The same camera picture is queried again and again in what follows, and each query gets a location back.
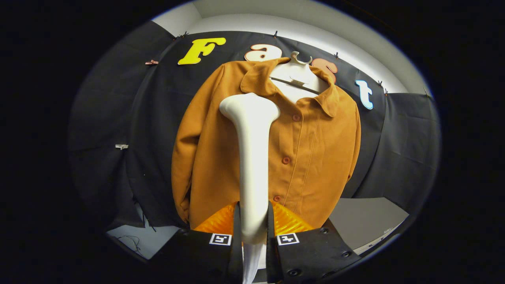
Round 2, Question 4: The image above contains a grey cabinet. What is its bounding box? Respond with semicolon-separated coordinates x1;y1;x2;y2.
328;197;410;255

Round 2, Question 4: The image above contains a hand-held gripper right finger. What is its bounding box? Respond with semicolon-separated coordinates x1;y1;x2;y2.
266;201;362;284

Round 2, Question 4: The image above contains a black backdrop cloth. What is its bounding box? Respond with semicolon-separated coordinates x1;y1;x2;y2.
68;21;441;233

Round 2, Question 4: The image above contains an orange button-up shirt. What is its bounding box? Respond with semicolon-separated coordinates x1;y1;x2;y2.
171;57;362;230

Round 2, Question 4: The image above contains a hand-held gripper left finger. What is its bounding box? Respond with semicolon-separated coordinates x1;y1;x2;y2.
150;202;244;284

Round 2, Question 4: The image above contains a white garment steamer head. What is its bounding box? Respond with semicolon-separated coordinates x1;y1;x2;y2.
219;93;281;244

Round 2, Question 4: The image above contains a white mannequin torso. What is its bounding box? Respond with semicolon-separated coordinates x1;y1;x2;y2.
270;51;330;104

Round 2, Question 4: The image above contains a row of black clips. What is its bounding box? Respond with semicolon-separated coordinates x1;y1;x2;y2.
176;30;432;99

